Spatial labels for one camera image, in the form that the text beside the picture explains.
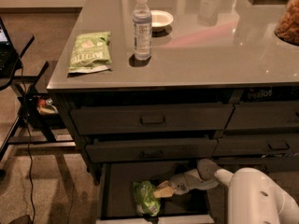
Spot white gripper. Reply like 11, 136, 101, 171
153, 169, 219, 198

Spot green rice chip bag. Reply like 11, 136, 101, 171
133, 181, 161, 217

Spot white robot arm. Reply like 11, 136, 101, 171
154, 159, 299, 224

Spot dark middle left drawer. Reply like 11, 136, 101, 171
84, 138, 217, 162

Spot dark drawer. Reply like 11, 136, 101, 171
214, 156, 299, 173
227, 101, 299, 131
84, 138, 217, 162
70, 104, 234, 134
213, 133, 299, 157

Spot open bottom drawer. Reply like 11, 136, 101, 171
96, 161, 215, 224

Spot dark middle right drawer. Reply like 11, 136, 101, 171
213, 133, 299, 157

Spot dark top left drawer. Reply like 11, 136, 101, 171
70, 104, 234, 134

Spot dark top right drawer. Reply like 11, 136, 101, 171
227, 101, 299, 131

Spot dark bottom right drawer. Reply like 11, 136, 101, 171
214, 156, 299, 173

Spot green kettle chip bag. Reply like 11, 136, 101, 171
68, 32, 112, 74

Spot black laptop stand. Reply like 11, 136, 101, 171
0, 32, 72, 159

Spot colourful items on shelf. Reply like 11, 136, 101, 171
37, 98, 58, 115

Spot white bowl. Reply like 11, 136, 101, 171
151, 10, 174, 32

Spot clear plastic water bottle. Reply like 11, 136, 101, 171
133, 0, 152, 61

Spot black laptop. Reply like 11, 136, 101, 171
0, 18, 21, 78

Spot clear snack jar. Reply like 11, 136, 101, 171
275, 0, 299, 45

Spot black cable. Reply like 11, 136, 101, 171
18, 58, 36, 224

